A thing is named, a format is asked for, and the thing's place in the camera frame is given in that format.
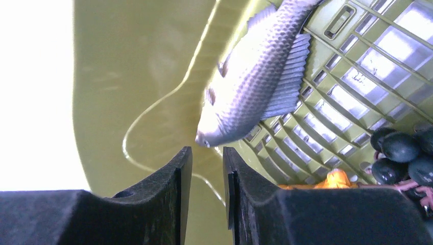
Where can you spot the grey toy fish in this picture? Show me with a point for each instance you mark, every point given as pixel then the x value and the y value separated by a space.
pixel 261 76

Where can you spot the black toy grapes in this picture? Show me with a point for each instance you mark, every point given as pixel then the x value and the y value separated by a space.
pixel 402 164

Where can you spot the orange toy food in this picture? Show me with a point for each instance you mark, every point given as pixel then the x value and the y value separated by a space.
pixel 335 179

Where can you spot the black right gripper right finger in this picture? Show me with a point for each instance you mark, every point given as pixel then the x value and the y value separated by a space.
pixel 260 212

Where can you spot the green plastic bin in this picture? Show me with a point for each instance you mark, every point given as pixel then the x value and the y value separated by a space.
pixel 142 66

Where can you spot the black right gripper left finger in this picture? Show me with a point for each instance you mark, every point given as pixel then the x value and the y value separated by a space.
pixel 152 211

